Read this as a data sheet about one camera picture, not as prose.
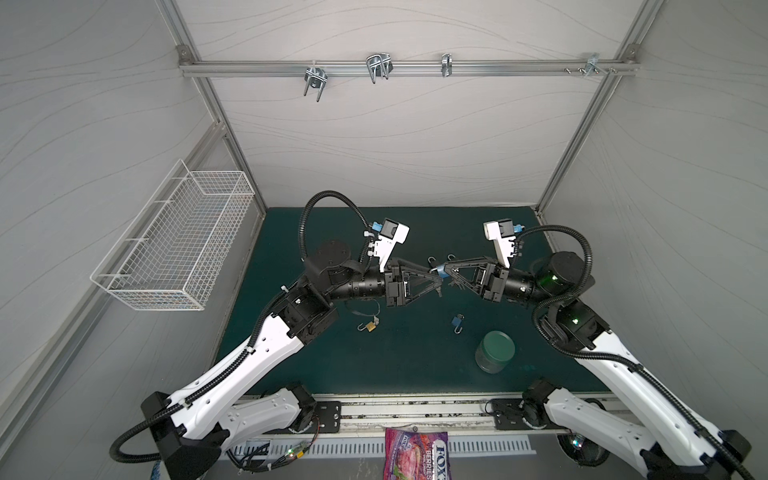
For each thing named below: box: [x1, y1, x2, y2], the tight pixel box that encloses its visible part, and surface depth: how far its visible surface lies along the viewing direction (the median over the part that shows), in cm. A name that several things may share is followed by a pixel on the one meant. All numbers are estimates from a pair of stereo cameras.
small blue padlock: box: [452, 314, 465, 334], surface depth 91 cm
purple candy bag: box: [383, 428, 451, 480], surface depth 68 cm
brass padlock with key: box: [357, 315, 379, 332], surface depth 90 cm
